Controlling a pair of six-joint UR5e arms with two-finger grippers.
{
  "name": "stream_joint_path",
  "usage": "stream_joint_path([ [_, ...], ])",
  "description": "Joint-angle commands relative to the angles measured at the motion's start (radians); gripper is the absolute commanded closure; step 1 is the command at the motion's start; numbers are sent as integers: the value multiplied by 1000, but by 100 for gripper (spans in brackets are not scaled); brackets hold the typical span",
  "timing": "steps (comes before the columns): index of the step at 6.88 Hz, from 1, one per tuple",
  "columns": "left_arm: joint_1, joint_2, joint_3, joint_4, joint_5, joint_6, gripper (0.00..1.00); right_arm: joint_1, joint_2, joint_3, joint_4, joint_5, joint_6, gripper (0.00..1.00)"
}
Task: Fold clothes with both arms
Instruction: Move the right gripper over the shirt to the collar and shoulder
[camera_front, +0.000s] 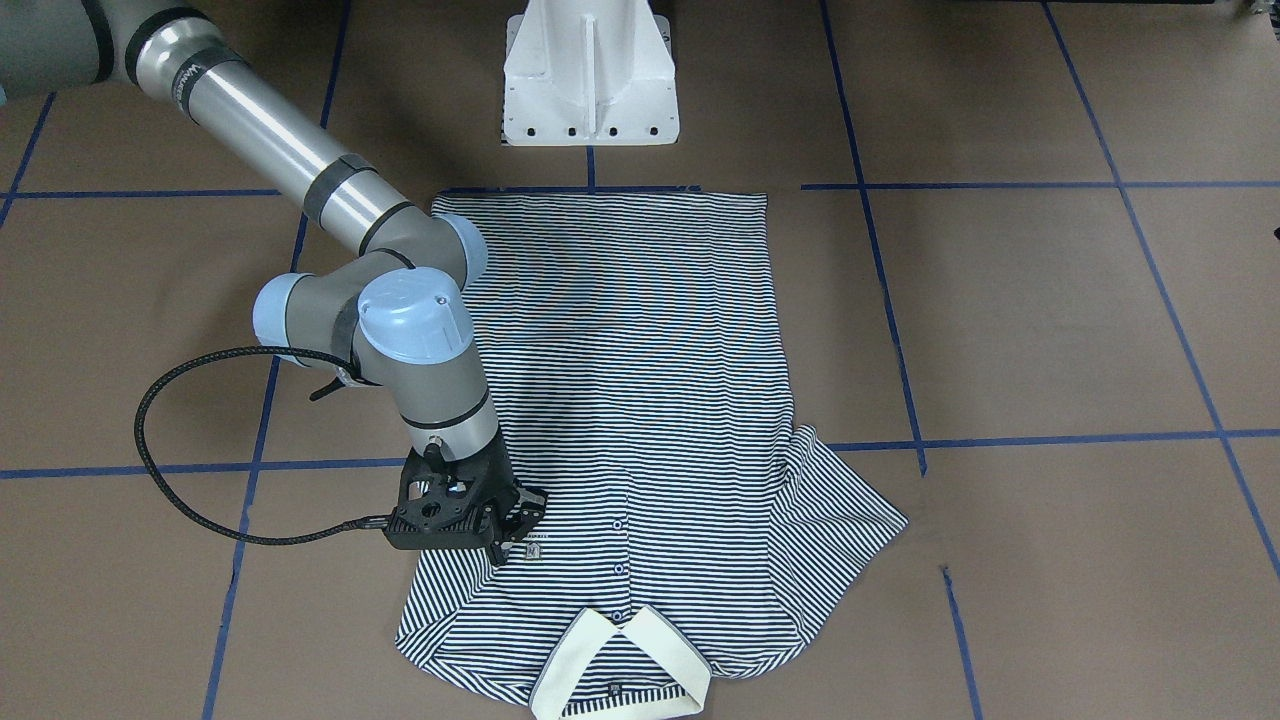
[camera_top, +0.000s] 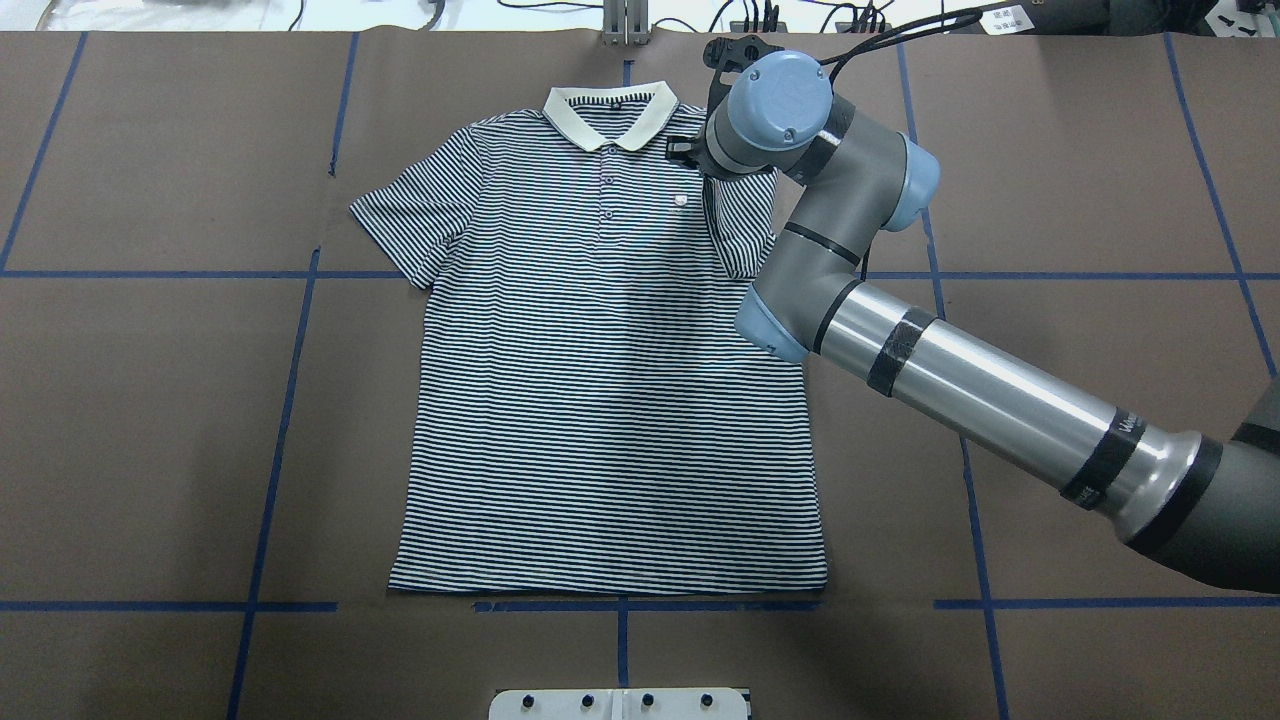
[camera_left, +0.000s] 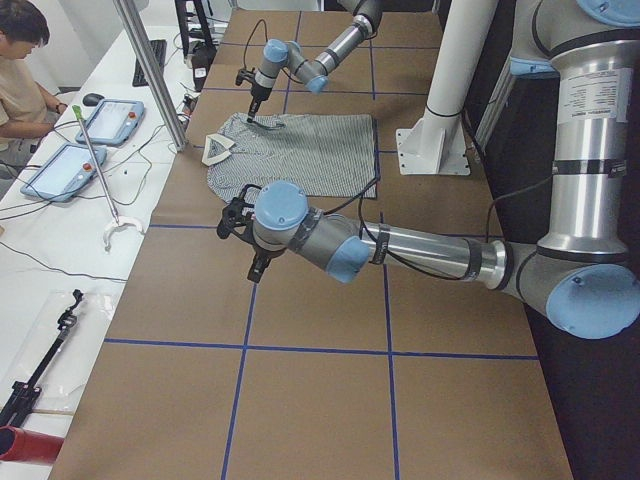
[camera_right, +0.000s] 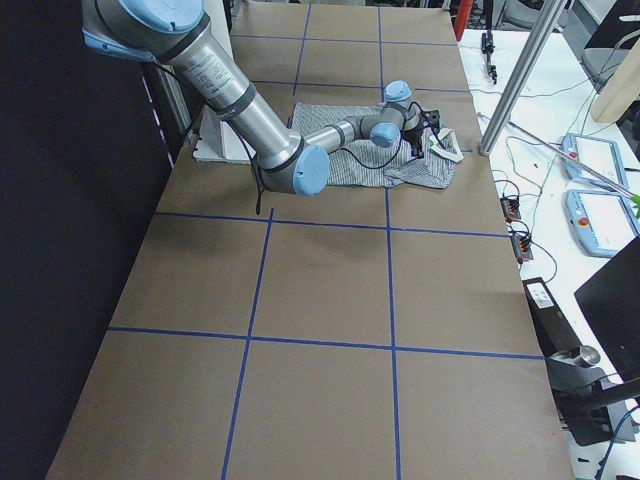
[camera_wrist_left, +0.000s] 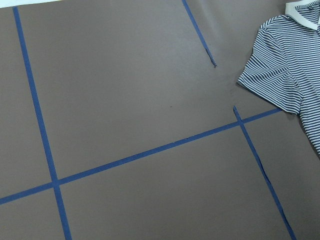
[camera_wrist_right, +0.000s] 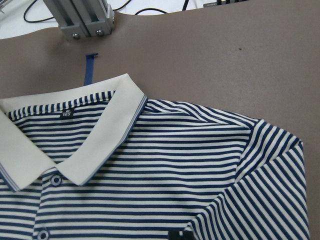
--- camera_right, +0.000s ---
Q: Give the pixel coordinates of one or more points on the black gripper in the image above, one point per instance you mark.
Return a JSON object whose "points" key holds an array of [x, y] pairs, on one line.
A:
{"points": [[414, 136]]}

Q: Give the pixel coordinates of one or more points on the navy white striped polo shirt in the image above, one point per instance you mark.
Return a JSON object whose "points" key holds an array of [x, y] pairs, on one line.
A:
{"points": [[362, 163]]}

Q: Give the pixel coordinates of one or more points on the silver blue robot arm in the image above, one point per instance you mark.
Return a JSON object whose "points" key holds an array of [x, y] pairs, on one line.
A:
{"points": [[178, 33]]}

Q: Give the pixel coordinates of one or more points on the black tripod stick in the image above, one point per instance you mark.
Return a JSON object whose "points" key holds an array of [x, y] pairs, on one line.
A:
{"points": [[487, 41]]}

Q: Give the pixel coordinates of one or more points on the orange terminal block far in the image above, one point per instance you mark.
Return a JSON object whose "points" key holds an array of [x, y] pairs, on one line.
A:
{"points": [[511, 208]]}

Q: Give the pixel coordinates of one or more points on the orange terminal block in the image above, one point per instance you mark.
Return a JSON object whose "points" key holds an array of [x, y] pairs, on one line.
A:
{"points": [[521, 245], [511, 208]]}

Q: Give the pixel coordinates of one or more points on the red cylinder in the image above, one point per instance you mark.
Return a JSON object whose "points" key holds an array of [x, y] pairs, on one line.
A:
{"points": [[462, 17]]}

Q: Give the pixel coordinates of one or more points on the orange terminal block near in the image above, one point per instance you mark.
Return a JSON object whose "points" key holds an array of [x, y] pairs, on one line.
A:
{"points": [[521, 245]]}

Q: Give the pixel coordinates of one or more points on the far blue teach pendant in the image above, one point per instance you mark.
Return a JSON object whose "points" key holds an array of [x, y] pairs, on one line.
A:
{"points": [[601, 155]]}

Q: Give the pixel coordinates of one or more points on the blue teach pendant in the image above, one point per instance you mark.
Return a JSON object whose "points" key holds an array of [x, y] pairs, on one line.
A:
{"points": [[601, 155], [603, 223]]}

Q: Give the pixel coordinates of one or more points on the near blue teach pendant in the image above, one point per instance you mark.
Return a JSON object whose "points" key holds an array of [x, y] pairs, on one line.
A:
{"points": [[603, 223]]}

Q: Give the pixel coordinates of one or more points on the black power box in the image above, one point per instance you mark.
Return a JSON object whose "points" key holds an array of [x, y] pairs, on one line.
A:
{"points": [[553, 331]]}

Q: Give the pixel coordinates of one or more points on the black monitor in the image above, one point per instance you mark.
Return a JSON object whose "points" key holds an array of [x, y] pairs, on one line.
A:
{"points": [[609, 302]]}

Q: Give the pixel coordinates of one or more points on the metal cylinder cup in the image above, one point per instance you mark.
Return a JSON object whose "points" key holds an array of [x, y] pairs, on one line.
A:
{"points": [[586, 356]]}

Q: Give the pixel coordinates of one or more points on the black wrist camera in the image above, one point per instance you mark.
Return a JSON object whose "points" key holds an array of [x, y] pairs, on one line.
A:
{"points": [[432, 119]]}

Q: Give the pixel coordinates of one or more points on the aluminium frame post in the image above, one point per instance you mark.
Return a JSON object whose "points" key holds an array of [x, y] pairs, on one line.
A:
{"points": [[531, 51]]}

